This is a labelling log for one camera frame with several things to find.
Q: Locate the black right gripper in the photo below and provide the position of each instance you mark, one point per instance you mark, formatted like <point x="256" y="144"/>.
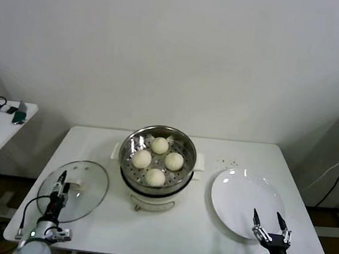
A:
<point x="278" y="248"/>

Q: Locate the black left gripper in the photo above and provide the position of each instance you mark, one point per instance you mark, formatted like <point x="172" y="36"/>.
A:
<point x="56" y="207"/>

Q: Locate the round glass pot lid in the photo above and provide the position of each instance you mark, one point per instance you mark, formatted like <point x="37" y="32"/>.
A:
<point x="91" y="191"/>

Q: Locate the white steamed baozi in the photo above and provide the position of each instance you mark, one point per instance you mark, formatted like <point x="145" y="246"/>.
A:
<point x="174" y="161"/>
<point x="160" y="145"/>
<point x="155" y="177"/>
<point x="141" y="159"/>

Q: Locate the perforated stainless steamer basket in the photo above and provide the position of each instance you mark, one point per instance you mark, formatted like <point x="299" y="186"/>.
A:
<point x="131" y="147"/>

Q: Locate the large white plate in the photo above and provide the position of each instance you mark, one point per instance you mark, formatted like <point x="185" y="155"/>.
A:
<point x="240" y="200"/>

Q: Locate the scattered dark crumbs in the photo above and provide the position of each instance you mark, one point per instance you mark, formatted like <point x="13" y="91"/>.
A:
<point x="232" y="162"/>

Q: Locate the white electric cooker pot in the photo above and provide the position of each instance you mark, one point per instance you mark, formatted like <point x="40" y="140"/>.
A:
<point x="150" y="201"/>

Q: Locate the small black device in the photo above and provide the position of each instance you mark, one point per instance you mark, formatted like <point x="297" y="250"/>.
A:
<point x="12" y="110"/>

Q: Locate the small white device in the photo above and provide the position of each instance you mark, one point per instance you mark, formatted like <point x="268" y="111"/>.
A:
<point x="4" y="108"/>

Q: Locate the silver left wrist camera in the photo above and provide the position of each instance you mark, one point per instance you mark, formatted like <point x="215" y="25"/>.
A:
<point x="61" y="233"/>

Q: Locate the white table base frame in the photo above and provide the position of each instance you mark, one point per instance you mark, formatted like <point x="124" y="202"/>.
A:
<point x="332" y="231"/>

